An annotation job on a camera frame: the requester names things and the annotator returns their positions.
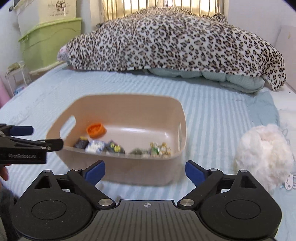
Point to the light teal quilted duvet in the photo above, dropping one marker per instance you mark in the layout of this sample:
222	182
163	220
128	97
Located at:
240	83

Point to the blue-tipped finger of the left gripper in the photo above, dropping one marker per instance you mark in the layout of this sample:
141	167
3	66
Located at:
11	130

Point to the green plastic storage bin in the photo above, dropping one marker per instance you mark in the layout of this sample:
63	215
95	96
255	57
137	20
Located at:
40	46

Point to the person's left hand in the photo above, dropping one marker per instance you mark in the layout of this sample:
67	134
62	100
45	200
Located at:
4	173

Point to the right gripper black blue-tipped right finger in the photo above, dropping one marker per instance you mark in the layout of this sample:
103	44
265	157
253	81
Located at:
206	182

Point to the green packet of seeds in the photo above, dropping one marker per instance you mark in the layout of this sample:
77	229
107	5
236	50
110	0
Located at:
140	152

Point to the dark packet with yellow print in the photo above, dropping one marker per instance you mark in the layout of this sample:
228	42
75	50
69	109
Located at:
113	147

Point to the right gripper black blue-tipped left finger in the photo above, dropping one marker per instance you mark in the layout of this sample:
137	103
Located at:
83	183

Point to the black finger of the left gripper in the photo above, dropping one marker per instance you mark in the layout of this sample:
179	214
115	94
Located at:
51	145

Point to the beige plastic storage basket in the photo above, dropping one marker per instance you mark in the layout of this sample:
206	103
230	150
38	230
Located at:
132	121

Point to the white blue small carton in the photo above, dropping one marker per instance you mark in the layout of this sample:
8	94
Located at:
95	147

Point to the black small box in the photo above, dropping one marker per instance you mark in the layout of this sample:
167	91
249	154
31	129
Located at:
81	143

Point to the white pillow with bunny print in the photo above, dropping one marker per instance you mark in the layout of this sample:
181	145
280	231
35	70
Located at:
287	124

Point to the white wire side rack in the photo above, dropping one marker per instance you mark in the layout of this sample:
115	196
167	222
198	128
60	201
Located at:
18	77

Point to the leopard print blanket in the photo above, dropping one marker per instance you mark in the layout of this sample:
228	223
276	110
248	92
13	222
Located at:
174	40

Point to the white fluffy plush toy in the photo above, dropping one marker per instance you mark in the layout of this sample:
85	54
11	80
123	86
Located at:
265	153

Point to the striped light blue bed sheet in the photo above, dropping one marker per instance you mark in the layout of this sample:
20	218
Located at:
216	119

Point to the white storage bin with cartoon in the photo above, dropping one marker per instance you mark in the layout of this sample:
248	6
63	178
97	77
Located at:
32	13

